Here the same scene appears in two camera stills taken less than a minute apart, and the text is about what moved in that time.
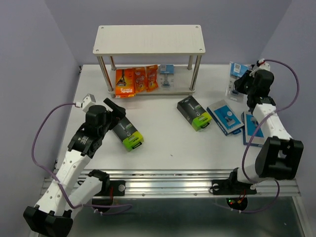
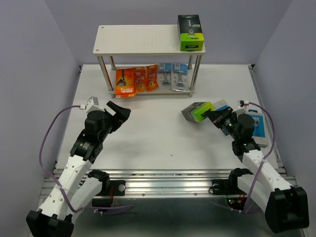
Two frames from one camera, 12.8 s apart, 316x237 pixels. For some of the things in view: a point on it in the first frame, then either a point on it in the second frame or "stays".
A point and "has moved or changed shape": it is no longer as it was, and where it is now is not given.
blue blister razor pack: x=236 y=70 to x=179 y=77
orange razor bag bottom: x=140 y=77 stays
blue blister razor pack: x=167 y=75 stays
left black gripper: x=118 y=112 stays
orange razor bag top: x=151 y=78 stays
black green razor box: x=130 y=137 to x=190 y=32
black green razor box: x=195 y=113 has moved or changed shape
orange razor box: x=125 y=83 stays
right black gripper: x=238 y=82 to x=218 y=116
